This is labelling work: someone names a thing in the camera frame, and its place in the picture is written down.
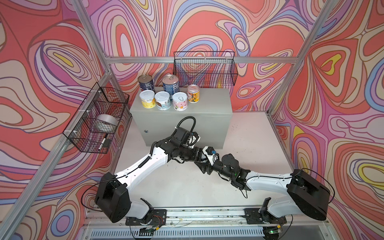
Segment small white can pull tab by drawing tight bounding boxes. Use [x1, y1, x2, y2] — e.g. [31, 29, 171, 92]
[172, 92, 188, 111]

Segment small pink can silver lid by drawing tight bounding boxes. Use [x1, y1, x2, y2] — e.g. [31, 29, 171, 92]
[187, 85, 200, 103]

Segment small white can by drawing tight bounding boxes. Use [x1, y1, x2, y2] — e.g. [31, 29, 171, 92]
[155, 91, 171, 111]

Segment small yellow can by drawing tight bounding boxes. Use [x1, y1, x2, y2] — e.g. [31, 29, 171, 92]
[139, 90, 156, 109]

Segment tall light blue can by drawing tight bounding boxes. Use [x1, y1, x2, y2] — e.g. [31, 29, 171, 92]
[162, 74, 180, 98]

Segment tall dark blue can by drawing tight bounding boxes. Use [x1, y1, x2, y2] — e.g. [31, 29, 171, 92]
[138, 75, 155, 91]

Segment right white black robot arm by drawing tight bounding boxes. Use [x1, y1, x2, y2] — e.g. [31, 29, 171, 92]
[193, 147, 331, 224]

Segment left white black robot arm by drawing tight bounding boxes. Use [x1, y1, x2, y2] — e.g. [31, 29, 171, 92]
[95, 116, 202, 225]

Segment grey metal cabinet box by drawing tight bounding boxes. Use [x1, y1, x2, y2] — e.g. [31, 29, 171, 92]
[129, 86, 234, 150]

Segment grey tape roll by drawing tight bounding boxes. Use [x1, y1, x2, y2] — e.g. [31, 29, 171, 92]
[95, 114, 119, 134]

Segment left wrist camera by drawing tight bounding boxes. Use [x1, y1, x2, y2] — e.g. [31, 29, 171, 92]
[188, 133, 200, 147]

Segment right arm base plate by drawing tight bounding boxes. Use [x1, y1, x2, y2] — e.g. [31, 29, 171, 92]
[244, 208, 287, 225]

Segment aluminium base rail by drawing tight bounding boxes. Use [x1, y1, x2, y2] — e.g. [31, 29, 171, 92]
[77, 206, 337, 240]

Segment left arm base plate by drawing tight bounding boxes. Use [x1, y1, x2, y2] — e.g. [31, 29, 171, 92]
[126, 209, 167, 227]

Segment back black wire basket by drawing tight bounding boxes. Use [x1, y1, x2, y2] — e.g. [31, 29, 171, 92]
[174, 50, 238, 89]

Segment black wire basket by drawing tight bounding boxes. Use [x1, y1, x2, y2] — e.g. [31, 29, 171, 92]
[63, 83, 130, 154]
[174, 50, 238, 89]

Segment left black wire basket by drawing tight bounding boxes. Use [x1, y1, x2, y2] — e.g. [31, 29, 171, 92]
[63, 83, 130, 154]

